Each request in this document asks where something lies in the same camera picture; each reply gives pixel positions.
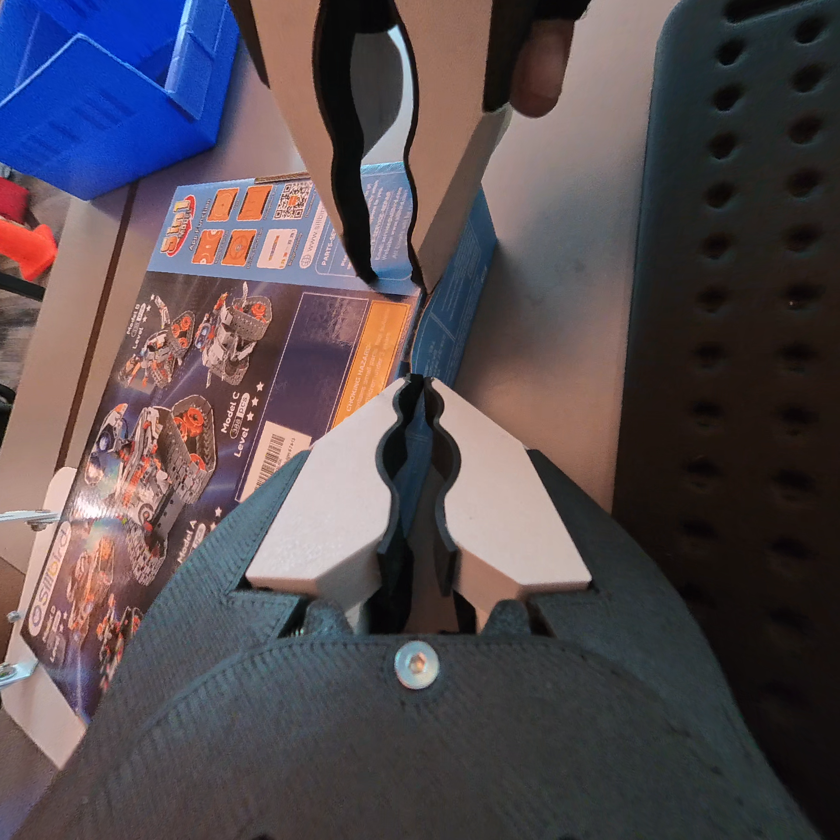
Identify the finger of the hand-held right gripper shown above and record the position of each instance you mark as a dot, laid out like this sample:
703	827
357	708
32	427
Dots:
289	65
453	79

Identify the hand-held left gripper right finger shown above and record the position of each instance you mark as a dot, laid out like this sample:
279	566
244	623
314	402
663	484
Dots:
512	525

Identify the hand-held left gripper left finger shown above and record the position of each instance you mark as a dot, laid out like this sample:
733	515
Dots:
328	518

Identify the toy robot kit box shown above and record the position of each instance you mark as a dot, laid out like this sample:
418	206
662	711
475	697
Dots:
197	394

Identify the person's right hand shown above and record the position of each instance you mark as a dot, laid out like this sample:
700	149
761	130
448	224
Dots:
541	65

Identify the blue plastic bin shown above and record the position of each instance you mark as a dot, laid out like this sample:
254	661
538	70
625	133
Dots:
98	131

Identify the red plastic object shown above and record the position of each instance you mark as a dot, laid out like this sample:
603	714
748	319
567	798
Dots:
13	200

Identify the orange plastic object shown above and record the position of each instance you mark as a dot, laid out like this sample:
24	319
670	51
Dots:
29	249

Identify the grey perforated plastic chair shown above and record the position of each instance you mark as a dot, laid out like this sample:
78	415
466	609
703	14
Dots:
754	295

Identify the small metal bracket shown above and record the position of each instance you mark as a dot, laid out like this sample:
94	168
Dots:
29	516
16	674

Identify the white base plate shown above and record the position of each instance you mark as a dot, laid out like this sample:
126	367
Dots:
46	728

